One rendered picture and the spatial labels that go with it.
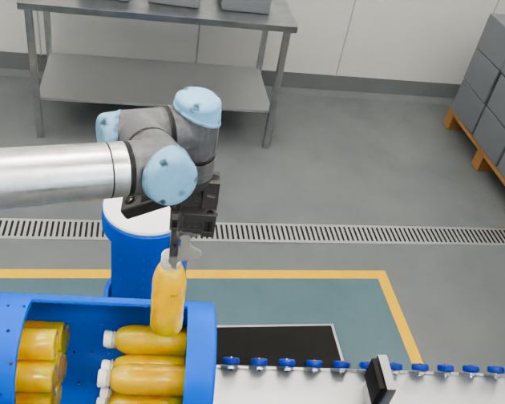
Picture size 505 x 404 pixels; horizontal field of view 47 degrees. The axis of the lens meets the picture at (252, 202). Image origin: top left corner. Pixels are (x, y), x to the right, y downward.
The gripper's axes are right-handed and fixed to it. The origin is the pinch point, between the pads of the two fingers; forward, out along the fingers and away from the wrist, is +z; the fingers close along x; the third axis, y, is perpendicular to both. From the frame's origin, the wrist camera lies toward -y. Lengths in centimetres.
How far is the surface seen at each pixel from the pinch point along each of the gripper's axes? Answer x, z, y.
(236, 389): 4, 52, 20
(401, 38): 350, 94, 173
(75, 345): 10, 44, -21
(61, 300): 6.4, 22.6, -23.0
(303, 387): 5, 51, 38
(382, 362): 2, 36, 54
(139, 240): 48, 44, -9
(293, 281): 129, 145, 69
